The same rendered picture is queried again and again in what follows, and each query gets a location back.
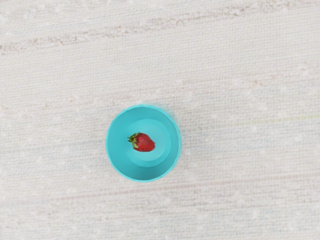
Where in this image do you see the red strawberry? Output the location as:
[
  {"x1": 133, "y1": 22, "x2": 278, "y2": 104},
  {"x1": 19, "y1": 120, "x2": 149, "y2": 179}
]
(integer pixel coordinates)
[{"x1": 127, "y1": 132, "x2": 156, "y2": 153}]

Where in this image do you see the teal bowl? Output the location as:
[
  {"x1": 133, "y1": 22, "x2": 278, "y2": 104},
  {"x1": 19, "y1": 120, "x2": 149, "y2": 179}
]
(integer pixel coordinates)
[{"x1": 105, "y1": 104, "x2": 182, "y2": 183}]

